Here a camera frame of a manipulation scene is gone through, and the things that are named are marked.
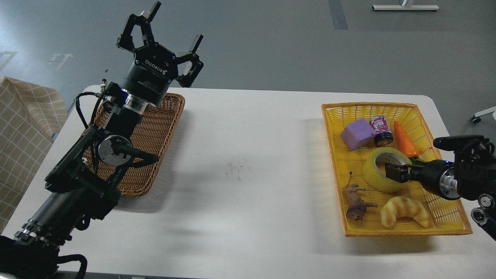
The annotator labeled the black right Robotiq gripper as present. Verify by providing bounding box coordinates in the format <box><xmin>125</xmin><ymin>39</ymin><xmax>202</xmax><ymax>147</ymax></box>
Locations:
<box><xmin>385</xmin><ymin>159</ymin><xmax>456</xmax><ymax>201</ymax></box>

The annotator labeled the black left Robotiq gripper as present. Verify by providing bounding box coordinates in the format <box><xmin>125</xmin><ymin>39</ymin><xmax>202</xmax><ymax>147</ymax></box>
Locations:
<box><xmin>116</xmin><ymin>1</ymin><xmax>204</xmax><ymax>107</ymax></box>

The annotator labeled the yellow tape roll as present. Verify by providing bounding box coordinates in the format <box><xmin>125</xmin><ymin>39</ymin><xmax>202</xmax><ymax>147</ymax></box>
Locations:
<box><xmin>362</xmin><ymin>147</ymin><xmax>411</xmax><ymax>194</ymax></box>

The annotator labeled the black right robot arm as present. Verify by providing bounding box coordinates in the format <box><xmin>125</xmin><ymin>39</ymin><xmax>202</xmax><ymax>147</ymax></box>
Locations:
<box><xmin>386</xmin><ymin>135</ymin><xmax>496</xmax><ymax>239</ymax></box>

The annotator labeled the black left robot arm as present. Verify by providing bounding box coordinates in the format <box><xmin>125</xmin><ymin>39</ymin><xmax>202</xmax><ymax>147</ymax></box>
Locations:
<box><xmin>1</xmin><ymin>1</ymin><xmax>204</xmax><ymax>279</ymax></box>

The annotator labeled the orange toy carrot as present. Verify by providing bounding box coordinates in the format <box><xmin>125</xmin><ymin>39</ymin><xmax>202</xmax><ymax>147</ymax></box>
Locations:
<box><xmin>393</xmin><ymin>121</ymin><xmax>426</xmax><ymax>163</ymax></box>

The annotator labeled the toy croissant bread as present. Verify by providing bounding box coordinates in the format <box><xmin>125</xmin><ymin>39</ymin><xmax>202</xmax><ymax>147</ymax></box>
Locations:
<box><xmin>380</xmin><ymin>196</ymin><xmax>432</xmax><ymax>229</ymax></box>

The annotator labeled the small pink labelled can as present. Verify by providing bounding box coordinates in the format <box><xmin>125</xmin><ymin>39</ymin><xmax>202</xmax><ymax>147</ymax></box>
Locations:
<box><xmin>370</xmin><ymin>115</ymin><xmax>394</xmax><ymax>148</ymax></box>

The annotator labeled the yellow plastic woven basket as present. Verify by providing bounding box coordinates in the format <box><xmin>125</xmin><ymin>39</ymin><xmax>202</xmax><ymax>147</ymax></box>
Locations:
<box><xmin>321</xmin><ymin>102</ymin><xmax>472</xmax><ymax>236</ymax></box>

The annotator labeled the brown toy animal figure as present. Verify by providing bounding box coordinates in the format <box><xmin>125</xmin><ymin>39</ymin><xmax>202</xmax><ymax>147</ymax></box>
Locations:
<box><xmin>341</xmin><ymin>171</ymin><xmax>379</xmax><ymax>221</ymax></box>

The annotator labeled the purple foam block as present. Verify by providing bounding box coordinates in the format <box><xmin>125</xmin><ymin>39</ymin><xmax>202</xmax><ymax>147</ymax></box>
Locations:
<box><xmin>341</xmin><ymin>118</ymin><xmax>377</xmax><ymax>151</ymax></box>

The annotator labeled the brown wicker basket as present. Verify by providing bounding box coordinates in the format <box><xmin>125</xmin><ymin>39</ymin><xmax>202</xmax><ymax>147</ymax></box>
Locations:
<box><xmin>79</xmin><ymin>93</ymin><xmax>186</xmax><ymax>197</ymax></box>

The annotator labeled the white office chair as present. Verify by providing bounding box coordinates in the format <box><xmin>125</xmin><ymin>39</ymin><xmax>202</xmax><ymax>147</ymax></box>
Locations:
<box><xmin>470</xmin><ymin>106</ymin><xmax>496</xmax><ymax>124</ymax></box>

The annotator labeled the beige checked cloth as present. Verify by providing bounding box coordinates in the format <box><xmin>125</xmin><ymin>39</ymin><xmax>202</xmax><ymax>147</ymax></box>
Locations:
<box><xmin>0</xmin><ymin>76</ymin><xmax>69</xmax><ymax>230</ymax></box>

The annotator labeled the white stand base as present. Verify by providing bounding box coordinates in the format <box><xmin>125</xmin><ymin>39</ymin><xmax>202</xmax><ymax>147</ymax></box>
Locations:
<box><xmin>372</xmin><ymin>0</ymin><xmax>440</xmax><ymax>11</ymax></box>

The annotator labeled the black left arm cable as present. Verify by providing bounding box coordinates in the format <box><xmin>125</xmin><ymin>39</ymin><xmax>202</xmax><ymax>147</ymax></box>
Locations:
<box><xmin>75</xmin><ymin>91</ymin><xmax>109</xmax><ymax>130</ymax></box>

